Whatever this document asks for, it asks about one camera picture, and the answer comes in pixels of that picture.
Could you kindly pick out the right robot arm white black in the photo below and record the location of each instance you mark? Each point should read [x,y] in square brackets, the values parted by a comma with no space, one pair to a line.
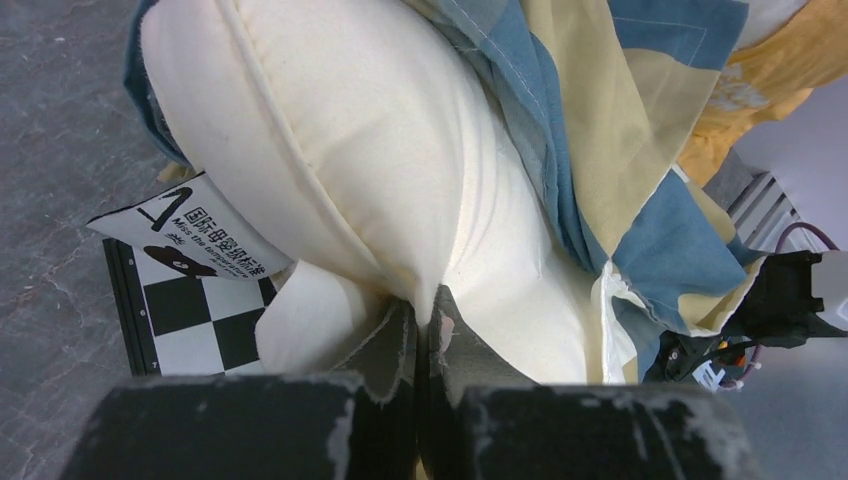
[779,309]

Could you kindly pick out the cream white pillow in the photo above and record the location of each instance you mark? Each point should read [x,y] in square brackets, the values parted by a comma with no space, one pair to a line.
[347,145]

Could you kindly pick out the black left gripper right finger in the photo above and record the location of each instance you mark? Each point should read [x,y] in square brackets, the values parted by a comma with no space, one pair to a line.
[479,418]

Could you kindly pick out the blue beige checkered pillowcase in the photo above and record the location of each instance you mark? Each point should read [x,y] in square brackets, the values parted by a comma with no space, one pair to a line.
[599,98]

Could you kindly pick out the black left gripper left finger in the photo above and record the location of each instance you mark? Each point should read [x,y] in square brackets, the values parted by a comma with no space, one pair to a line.
[353,422]

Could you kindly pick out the black white checkerboard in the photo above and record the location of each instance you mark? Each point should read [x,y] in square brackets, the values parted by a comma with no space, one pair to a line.
[175,325]

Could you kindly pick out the aluminium frame rail front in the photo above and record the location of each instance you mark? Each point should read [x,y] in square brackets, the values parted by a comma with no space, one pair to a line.
[755,202]

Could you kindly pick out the yellow Mickey Mouse pillow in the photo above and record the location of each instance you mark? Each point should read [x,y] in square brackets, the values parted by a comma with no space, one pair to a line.
[785,50]

